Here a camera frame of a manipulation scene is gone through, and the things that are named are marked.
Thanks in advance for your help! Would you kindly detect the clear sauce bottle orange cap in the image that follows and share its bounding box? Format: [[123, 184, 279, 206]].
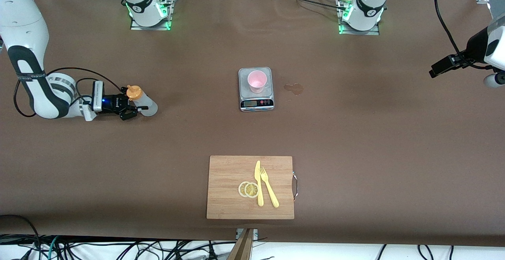
[[125, 85, 158, 117]]

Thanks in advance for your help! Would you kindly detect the pink plastic cup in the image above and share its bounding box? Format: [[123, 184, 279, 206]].
[[247, 71, 268, 94]]

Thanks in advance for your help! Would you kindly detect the wooden cutting board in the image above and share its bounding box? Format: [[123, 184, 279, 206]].
[[206, 155, 295, 220]]

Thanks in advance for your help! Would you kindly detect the brown table cover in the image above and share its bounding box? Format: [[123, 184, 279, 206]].
[[0, 0, 505, 248]]

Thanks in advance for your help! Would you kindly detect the silver digital kitchen scale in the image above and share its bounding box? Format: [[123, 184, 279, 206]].
[[238, 67, 275, 112]]

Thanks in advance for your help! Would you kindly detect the yellow plastic knife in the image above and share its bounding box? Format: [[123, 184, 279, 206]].
[[254, 160, 264, 207]]

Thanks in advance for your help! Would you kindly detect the yellow plastic fork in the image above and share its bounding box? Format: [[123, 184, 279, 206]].
[[260, 167, 280, 208]]

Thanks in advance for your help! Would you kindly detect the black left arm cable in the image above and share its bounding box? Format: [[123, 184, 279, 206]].
[[434, 0, 490, 69]]

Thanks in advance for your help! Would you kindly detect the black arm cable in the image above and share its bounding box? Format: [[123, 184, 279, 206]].
[[434, 0, 490, 69], [13, 67, 123, 118]]

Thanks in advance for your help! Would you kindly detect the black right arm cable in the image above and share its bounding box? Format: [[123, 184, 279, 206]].
[[13, 67, 123, 118]]

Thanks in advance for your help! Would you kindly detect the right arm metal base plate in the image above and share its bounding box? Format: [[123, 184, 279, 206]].
[[130, 0, 172, 31]]

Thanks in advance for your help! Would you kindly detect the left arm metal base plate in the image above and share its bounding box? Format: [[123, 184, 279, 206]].
[[338, 0, 380, 36]]

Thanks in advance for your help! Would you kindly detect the black looped floor cable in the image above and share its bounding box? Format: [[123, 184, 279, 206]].
[[0, 214, 41, 260]]

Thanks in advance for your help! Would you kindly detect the teal floor cable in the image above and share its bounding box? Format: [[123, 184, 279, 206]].
[[47, 236, 60, 259]]

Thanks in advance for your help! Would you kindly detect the small metal bracket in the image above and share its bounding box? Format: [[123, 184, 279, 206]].
[[236, 228, 258, 240]]

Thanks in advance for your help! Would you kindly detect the wooden post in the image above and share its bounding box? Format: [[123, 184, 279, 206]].
[[227, 228, 255, 260]]

